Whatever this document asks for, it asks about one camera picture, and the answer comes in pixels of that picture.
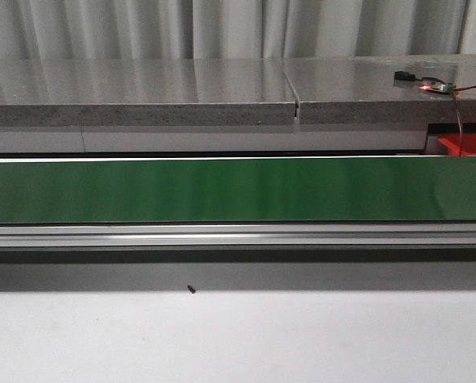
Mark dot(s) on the grey stone countertop left slab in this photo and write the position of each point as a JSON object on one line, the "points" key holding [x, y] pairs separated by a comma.
{"points": [[145, 92]]}

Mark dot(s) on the black connector plug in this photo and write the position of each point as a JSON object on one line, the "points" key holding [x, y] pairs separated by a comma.
{"points": [[405, 76]]}

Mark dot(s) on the red plastic bin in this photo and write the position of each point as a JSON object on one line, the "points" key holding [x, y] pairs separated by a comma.
{"points": [[459, 146]]}

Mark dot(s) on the aluminium conveyor frame rail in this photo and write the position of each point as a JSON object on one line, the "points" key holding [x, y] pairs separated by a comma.
{"points": [[335, 236]]}

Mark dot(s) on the small green circuit board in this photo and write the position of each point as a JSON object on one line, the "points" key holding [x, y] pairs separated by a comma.
{"points": [[437, 87]]}

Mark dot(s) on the green conveyor belt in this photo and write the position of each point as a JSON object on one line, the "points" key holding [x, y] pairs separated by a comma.
{"points": [[239, 190]]}

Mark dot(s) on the grey pleated curtain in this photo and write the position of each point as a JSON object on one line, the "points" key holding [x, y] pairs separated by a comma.
{"points": [[234, 29]]}

